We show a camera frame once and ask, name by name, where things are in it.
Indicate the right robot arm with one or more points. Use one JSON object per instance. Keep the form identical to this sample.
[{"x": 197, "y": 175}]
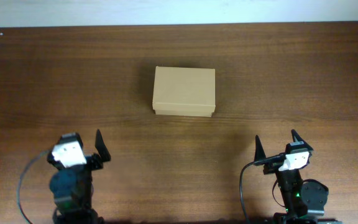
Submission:
[{"x": 304, "y": 199}]

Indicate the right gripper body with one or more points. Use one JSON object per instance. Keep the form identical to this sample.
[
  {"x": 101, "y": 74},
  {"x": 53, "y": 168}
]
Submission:
[{"x": 273, "y": 168}]

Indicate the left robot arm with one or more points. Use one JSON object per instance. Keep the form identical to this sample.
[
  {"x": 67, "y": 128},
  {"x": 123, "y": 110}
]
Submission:
[{"x": 72, "y": 185}]

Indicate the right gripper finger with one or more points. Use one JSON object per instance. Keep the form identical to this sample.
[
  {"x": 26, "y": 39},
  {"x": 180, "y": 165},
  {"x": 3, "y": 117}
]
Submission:
[
  {"x": 296, "y": 137},
  {"x": 259, "y": 151}
]

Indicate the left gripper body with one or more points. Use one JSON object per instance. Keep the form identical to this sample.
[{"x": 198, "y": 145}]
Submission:
[{"x": 93, "y": 162}]

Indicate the cardboard box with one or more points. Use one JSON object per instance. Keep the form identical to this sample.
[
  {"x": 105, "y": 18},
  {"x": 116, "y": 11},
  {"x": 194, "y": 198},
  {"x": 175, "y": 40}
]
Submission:
[{"x": 184, "y": 91}]

